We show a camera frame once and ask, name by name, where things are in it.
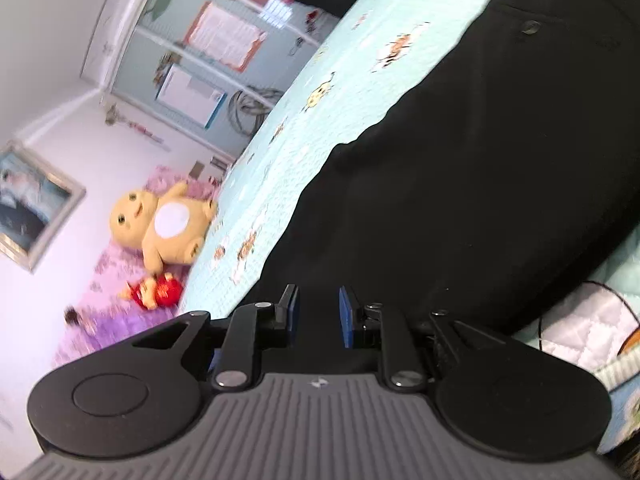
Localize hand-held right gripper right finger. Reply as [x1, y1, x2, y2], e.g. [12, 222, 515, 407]
[339, 286, 507, 392]

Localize wall decoration sticker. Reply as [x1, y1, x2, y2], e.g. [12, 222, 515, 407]
[102, 102, 172, 152]

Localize bee-print light green bedspread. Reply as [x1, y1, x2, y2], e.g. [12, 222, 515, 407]
[177, 0, 640, 461]

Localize yellow plush toy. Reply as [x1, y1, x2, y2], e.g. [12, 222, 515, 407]
[109, 181, 219, 272]

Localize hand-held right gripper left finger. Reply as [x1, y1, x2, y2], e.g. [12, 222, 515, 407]
[132, 284, 301, 392]

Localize orange-bordered poster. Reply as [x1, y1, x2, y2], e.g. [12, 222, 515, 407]
[184, 0, 268, 73]

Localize pink purple blanket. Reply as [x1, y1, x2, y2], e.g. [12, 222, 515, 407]
[52, 165, 223, 366]

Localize black pants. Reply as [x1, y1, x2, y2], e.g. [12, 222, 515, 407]
[235, 0, 640, 376]

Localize white sliding-door wardrobe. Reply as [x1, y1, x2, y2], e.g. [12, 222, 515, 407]
[80, 0, 346, 161]

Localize framed wall picture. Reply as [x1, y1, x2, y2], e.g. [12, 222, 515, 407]
[0, 141, 87, 273]

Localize grey hoops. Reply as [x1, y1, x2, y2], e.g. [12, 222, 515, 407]
[229, 87, 285, 136]

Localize blue-bordered poster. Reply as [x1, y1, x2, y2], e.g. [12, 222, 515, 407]
[154, 64, 227, 131]

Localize red plush toy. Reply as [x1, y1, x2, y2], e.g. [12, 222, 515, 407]
[119, 272, 183, 311]

